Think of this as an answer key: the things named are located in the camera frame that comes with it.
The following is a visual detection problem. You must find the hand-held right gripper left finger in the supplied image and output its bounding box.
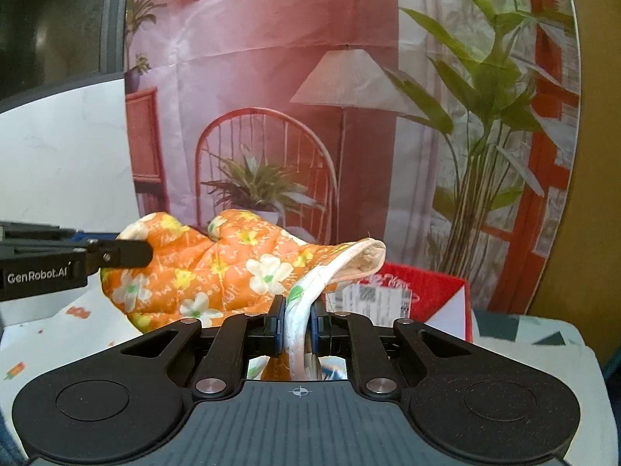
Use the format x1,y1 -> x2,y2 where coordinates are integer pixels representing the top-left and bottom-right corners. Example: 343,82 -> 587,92
117,295 -> 287,397

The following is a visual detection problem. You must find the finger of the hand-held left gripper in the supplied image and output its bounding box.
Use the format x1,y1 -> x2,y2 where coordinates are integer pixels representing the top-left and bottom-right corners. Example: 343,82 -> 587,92
73,239 -> 153,270
58,226 -> 120,242

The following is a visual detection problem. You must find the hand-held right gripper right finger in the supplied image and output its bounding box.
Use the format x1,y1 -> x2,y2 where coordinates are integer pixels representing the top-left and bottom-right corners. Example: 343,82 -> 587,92
310,301 -> 474,397

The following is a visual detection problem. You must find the orange floral oven mitt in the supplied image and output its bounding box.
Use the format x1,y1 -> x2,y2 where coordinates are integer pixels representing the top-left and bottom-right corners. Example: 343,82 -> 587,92
99,209 -> 387,380

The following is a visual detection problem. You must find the red cardboard box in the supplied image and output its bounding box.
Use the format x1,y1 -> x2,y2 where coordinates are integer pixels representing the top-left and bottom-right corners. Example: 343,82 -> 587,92
324,261 -> 474,346

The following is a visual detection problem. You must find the dark window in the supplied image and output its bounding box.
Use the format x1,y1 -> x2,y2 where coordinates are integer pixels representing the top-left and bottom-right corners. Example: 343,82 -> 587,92
0,0 -> 133,104

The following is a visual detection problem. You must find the geometric patterned tablecloth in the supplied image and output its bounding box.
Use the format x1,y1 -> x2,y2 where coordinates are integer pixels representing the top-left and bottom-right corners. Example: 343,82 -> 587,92
472,310 -> 613,452

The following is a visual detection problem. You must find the wall poster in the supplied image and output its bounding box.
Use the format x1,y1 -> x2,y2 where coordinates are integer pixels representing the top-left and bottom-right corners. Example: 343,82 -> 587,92
123,0 -> 583,316

